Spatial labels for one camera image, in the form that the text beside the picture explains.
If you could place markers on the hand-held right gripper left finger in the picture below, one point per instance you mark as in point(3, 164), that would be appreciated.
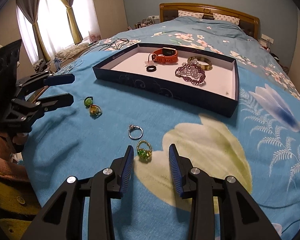
point(126, 172)

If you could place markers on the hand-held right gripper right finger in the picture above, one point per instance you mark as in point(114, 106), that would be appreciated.
point(176, 172)

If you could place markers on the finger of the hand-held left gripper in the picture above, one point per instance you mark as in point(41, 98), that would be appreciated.
point(61, 101)
point(60, 79)

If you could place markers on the dark blue shallow box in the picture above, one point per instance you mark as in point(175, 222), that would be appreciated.
point(165, 90)

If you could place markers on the pink charm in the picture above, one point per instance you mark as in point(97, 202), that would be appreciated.
point(150, 62)

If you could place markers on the orange smart watch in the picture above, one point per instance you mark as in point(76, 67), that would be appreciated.
point(167, 58)

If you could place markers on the amber bangle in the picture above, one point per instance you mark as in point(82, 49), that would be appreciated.
point(207, 66)

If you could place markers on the person's left forearm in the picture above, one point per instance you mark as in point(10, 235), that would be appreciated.
point(0, 150)

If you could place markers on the patterned cushion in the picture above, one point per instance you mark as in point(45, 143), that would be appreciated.
point(39, 65)

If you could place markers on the folded light bedding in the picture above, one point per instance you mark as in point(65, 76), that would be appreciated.
point(72, 49)

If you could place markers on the blue flower blanket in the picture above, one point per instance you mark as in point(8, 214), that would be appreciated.
point(90, 142)

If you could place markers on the small pink fan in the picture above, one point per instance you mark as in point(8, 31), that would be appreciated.
point(94, 37)

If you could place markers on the white sheer curtain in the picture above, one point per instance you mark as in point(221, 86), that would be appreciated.
point(52, 22)

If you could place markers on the grey and yellow curtain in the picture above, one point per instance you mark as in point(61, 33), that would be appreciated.
point(72, 12)

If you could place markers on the cosmetics on bedside table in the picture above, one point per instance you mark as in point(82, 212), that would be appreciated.
point(141, 24)

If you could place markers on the person's yellow buttoned garment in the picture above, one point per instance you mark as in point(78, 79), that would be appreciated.
point(12, 200)

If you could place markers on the blue floral duvet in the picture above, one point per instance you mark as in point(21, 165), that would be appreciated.
point(190, 27)

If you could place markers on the white patterned pillow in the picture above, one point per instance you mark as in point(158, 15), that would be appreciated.
point(226, 18)
point(190, 14)

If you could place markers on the wooden headboard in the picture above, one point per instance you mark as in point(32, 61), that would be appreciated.
point(190, 7)

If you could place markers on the white wall socket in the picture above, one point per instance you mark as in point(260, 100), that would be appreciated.
point(267, 37)
point(153, 17)

